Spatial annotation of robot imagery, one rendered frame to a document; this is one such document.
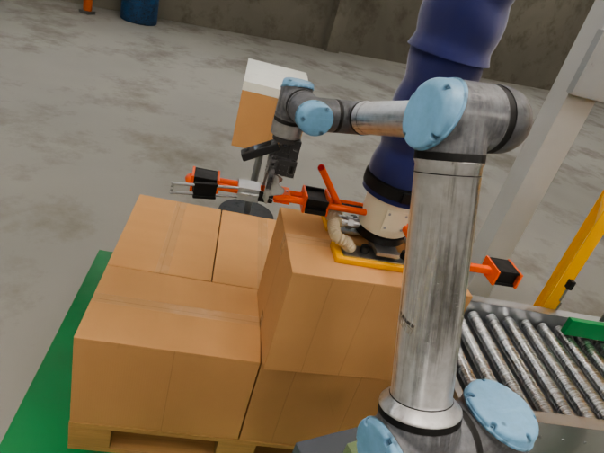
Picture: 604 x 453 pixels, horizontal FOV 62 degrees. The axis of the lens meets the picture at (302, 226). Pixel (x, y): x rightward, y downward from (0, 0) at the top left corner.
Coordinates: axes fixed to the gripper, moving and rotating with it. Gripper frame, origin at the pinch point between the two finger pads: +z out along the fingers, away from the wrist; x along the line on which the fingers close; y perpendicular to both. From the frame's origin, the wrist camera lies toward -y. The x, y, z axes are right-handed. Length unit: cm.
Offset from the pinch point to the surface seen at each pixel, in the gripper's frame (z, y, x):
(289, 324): 32.3, 14.8, -21.7
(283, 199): -0.8, 6.1, -2.5
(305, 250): 12.5, 15.9, -8.8
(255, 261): 52, 9, 41
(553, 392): 53, 125, -16
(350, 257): 10.4, 29.7, -11.9
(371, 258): 9.9, 37.0, -11.1
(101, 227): 106, -73, 131
